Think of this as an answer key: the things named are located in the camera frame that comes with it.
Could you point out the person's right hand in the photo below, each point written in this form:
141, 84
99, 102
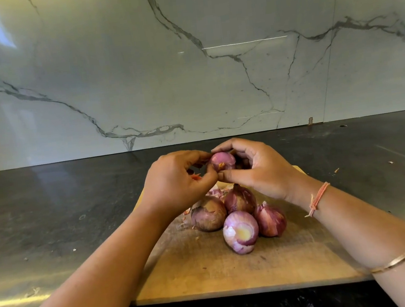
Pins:
267, 169

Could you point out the person's left hand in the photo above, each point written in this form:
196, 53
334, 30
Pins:
173, 186

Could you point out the pile of onion peels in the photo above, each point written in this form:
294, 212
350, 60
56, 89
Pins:
214, 191

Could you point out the brownish red onion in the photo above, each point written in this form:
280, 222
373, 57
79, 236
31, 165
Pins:
208, 213

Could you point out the small red onion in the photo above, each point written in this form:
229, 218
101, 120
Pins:
223, 161

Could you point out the red onion with pale patch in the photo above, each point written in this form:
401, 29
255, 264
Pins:
241, 231

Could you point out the person's right forearm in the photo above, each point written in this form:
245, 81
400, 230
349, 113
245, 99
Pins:
380, 247

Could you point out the person's left forearm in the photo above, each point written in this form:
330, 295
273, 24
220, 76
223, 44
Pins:
95, 297

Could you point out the wooden cutting board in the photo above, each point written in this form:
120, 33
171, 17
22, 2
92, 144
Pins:
195, 274

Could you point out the gold bangle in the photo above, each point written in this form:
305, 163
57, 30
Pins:
403, 253

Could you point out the small brown wall-edge object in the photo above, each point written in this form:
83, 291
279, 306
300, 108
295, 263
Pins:
310, 120

